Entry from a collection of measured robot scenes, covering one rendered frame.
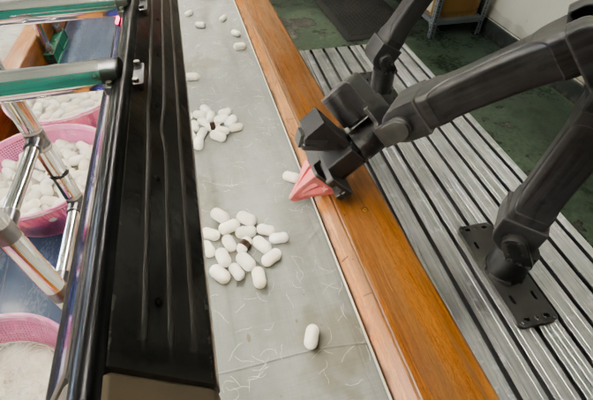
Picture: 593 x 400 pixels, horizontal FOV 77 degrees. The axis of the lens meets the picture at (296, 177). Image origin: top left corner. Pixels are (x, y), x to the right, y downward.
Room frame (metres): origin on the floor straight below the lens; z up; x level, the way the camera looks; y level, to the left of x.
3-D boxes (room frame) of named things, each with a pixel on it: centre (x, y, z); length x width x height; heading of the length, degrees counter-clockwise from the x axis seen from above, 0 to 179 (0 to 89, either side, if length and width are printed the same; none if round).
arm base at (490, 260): (0.35, -0.36, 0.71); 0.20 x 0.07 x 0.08; 12
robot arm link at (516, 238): (0.35, -0.36, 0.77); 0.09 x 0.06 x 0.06; 150
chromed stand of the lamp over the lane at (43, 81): (0.32, 0.23, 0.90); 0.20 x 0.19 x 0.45; 15
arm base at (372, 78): (0.94, -0.24, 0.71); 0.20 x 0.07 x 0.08; 12
